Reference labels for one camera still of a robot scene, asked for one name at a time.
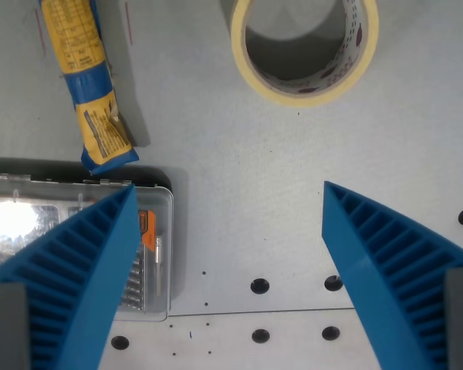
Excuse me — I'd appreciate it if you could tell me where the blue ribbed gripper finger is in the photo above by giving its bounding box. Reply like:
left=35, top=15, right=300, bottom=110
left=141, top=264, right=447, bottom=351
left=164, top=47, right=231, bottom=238
left=0, top=183, right=140, bottom=370
left=321, top=180, right=463, bottom=370

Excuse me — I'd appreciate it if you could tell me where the yellow and blue snack bag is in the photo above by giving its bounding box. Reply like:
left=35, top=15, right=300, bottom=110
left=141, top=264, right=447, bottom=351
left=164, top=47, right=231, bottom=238
left=37, top=0, right=140, bottom=177

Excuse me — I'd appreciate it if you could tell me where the clear plastic screwdriver bit case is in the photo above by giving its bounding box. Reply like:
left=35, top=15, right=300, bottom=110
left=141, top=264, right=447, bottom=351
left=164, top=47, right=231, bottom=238
left=0, top=173, right=175, bottom=323

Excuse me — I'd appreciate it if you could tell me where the cream masking tape roll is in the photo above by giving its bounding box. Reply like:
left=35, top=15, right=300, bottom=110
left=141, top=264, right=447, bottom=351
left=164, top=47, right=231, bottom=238
left=230, top=0, right=380, bottom=109

